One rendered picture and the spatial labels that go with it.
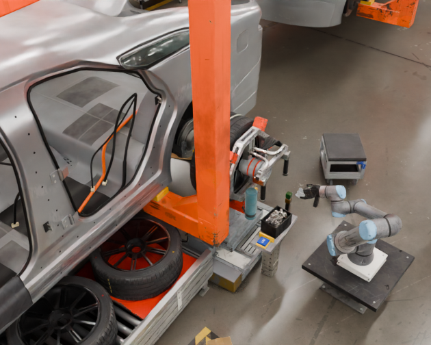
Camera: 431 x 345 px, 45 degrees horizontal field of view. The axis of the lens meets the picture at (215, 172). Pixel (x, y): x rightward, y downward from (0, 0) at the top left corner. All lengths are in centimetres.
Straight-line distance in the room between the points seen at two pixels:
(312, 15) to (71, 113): 297
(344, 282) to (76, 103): 245
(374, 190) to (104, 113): 256
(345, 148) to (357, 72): 211
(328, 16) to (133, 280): 375
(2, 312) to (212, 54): 177
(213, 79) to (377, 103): 373
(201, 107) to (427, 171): 302
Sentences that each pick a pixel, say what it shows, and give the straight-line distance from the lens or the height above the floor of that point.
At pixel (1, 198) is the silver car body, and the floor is 87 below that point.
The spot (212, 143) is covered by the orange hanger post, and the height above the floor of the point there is 142.
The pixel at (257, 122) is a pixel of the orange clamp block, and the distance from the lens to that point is 380.
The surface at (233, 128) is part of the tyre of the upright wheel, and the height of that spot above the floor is 118.
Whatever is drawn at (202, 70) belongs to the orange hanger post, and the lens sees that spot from 287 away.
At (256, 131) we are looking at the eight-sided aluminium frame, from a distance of 373.
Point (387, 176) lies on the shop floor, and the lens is 530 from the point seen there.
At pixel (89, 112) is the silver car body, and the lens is 420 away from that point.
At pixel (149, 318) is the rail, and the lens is 354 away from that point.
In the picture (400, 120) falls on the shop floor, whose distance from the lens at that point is 613.
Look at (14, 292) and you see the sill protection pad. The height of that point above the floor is 94.
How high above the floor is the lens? 328
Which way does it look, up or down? 40 degrees down
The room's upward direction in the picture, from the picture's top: 1 degrees counter-clockwise
